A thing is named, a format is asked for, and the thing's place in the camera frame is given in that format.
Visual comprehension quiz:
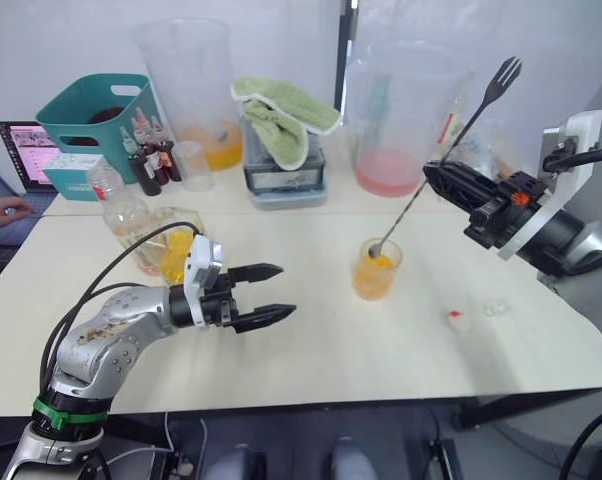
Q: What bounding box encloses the open laptop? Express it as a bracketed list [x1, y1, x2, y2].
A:
[0, 119, 60, 211]

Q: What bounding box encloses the glass with orange juice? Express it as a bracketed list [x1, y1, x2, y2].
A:
[351, 237, 405, 302]

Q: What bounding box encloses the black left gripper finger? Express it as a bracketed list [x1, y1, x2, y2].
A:
[232, 303, 298, 335]
[229, 263, 286, 285]

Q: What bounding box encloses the white bottle cap red tag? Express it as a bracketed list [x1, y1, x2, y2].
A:
[444, 307, 471, 334]

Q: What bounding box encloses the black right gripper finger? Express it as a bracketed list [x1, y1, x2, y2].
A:
[424, 173, 498, 213]
[423, 161, 505, 200]

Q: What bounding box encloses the dark vertical post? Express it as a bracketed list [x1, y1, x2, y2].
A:
[336, 0, 361, 117]

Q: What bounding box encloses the teal plastic basket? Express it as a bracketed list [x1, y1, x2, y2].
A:
[34, 73, 155, 185]

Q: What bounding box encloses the small clear measuring cup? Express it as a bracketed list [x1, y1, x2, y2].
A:
[172, 140, 216, 193]

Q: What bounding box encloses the dark red dropper bottle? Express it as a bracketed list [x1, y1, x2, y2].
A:
[153, 117, 182, 184]
[129, 144, 162, 197]

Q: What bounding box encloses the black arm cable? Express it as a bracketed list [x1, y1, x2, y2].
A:
[38, 221, 203, 396]
[543, 146, 602, 480]

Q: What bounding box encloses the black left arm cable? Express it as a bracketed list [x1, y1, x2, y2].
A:
[38, 221, 203, 396]

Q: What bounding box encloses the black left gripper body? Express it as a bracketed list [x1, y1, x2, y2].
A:
[199, 269, 242, 331]

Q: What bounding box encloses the grey rounded shape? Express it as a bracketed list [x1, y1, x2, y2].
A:
[329, 436, 378, 480]

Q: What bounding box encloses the teal and white box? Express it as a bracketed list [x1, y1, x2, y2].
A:
[42, 153, 106, 202]

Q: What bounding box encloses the green cloth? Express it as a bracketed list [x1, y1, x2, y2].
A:
[230, 76, 342, 172]

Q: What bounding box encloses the square clear bottle yellow liquid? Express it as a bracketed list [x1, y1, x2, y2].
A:
[150, 206, 208, 287]

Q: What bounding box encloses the large clear jug pink liquid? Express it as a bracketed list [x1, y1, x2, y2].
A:
[343, 42, 476, 198]

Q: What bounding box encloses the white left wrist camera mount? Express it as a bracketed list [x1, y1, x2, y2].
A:
[182, 233, 226, 332]

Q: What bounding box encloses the long dark spoon fork end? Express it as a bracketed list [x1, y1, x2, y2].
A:
[367, 56, 524, 260]

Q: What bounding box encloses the grey storage box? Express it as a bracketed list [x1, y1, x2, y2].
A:
[242, 117, 328, 195]

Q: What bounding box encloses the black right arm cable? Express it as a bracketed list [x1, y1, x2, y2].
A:
[543, 146, 602, 480]

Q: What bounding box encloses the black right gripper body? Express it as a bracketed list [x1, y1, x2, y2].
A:
[463, 171, 550, 250]

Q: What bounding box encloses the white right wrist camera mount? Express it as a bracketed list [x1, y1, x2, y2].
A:
[497, 109, 602, 261]

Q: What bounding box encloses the clear plastic bag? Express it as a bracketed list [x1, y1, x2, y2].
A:
[453, 117, 515, 184]

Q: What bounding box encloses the person's bare hand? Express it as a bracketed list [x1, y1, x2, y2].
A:
[0, 196, 36, 232]

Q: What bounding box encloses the black table frame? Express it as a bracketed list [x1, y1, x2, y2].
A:
[450, 385, 602, 430]

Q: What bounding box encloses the dark red item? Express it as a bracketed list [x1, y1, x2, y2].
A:
[88, 103, 127, 125]

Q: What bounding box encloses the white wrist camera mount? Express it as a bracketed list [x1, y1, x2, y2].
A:
[497, 109, 602, 261]
[182, 233, 226, 332]

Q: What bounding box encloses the clear plastic juice bottle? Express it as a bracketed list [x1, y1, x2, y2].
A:
[87, 164, 156, 275]

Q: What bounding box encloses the large clear jug orange liquid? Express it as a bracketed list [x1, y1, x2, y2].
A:
[132, 18, 246, 173]

